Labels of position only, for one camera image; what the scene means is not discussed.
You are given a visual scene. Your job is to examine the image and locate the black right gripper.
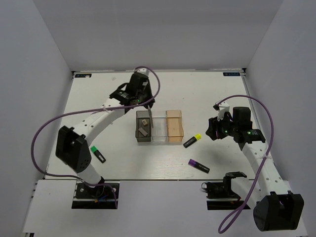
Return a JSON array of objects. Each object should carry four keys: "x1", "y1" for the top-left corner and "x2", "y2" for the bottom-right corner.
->
[{"x1": 205, "y1": 111, "x2": 238, "y2": 140}]

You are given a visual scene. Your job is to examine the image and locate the black handled scissors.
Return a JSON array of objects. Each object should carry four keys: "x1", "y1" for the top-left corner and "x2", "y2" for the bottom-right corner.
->
[{"x1": 148, "y1": 105, "x2": 154, "y2": 128}]

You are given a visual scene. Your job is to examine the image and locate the yellow cap black highlighter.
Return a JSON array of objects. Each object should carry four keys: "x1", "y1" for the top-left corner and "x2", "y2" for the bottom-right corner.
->
[{"x1": 183, "y1": 133, "x2": 201, "y2": 148}]

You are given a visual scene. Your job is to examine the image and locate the grey white long eraser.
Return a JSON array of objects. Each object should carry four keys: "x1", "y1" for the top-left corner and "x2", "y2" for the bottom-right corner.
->
[{"x1": 138, "y1": 128, "x2": 148, "y2": 137}]

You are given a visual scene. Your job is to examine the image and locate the purple cap black highlighter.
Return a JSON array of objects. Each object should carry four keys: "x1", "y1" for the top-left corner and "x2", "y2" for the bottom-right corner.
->
[{"x1": 188, "y1": 159, "x2": 210, "y2": 173}]

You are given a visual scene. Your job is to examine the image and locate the green cap black highlighter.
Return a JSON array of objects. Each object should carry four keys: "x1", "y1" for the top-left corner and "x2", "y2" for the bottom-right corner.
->
[{"x1": 90, "y1": 146, "x2": 106, "y2": 163}]

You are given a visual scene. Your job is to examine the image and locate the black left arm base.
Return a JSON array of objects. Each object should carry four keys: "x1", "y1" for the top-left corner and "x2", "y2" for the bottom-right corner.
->
[{"x1": 72, "y1": 183, "x2": 116, "y2": 209}]

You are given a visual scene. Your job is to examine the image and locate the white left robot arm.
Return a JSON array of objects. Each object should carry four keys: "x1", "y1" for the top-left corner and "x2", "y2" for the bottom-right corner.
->
[{"x1": 55, "y1": 68, "x2": 155, "y2": 197}]

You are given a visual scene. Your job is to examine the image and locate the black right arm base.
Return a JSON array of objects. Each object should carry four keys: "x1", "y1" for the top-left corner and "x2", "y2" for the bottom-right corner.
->
[{"x1": 201, "y1": 171, "x2": 247, "y2": 210}]

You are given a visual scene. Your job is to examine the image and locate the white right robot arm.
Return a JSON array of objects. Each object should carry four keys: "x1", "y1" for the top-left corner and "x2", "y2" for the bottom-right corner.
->
[{"x1": 206, "y1": 103, "x2": 304, "y2": 232}]

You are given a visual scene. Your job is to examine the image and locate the smoky grey plastic container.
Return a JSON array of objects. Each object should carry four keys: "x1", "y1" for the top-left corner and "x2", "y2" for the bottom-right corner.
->
[{"x1": 135, "y1": 111, "x2": 152, "y2": 143}]

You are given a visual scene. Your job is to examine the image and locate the clear plastic container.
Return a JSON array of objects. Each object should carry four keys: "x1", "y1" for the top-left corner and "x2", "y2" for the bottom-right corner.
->
[{"x1": 151, "y1": 111, "x2": 167, "y2": 143}]

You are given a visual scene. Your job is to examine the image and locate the orange transparent plastic container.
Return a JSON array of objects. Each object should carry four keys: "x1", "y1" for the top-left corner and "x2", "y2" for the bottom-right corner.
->
[{"x1": 166, "y1": 110, "x2": 184, "y2": 143}]

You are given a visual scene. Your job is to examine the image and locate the right corner table label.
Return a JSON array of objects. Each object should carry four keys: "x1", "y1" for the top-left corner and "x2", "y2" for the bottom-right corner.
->
[{"x1": 223, "y1": 72, "x2": 240, "y2": 77}]

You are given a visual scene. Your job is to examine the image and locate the corner table label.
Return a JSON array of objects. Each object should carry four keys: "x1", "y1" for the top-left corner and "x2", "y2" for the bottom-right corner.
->
[
  {"x1": 75, "y1": 74, "x2": 92, "y2": 78},
  {"x1": 223, "y1": 72, "x2": 240, "y2": 77}
]

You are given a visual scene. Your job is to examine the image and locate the left corner table label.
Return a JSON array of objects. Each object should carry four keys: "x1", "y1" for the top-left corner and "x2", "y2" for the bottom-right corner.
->
[{"x1": 75, "y1": 74, "x2": 92, "y2": 78}]

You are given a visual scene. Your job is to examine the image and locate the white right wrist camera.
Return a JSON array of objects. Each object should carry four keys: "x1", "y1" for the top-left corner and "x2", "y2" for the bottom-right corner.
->
[{"x1": 213, "y1": 102, "x2": 230, "y2": 121}]

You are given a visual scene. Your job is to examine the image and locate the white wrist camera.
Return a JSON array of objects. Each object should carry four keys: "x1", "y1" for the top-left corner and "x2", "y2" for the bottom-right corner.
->
[
  {"x1": 213, "y1": 102, "x2": 230, "y2": 121},
  {"x1": 136, "y1": 68, "x2": 150, "y2": 77}
]

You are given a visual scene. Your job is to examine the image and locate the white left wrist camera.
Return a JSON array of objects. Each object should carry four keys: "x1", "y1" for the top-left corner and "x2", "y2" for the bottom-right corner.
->
[{"x1": 136, "y1": 68, "x2": 150, "y2": 77}]

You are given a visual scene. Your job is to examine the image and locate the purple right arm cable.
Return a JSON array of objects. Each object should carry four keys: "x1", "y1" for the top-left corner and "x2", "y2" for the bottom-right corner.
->
[{"x1": 213, "y1": 95, "x2": 275, "y2": 235}]

